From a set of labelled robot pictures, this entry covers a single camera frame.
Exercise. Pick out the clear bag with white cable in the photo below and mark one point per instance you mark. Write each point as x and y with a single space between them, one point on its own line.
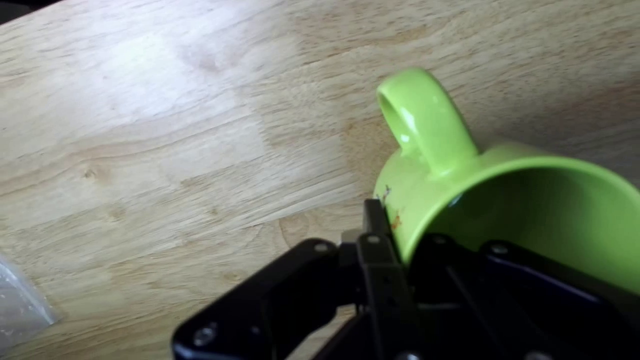
25 311

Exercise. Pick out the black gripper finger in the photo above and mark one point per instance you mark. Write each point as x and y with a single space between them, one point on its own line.
387 297

